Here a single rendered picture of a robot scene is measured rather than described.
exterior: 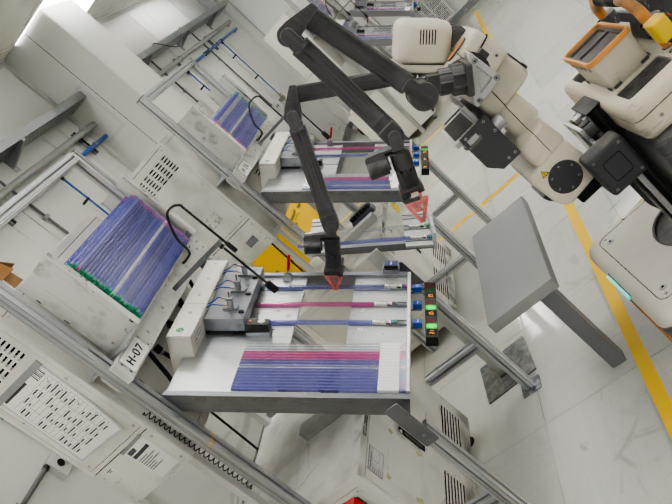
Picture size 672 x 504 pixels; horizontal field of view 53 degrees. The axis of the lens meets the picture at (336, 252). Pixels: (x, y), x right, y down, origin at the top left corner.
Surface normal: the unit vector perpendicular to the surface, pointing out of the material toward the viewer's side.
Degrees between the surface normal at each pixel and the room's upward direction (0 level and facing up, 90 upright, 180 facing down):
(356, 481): 90
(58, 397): 89
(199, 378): 44
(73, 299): 90
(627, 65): 92
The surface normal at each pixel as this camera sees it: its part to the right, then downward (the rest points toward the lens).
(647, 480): -0.73, -0.63
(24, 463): 0.67, -0.62
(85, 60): -0.10, 0.47
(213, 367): -0.07, -0.88
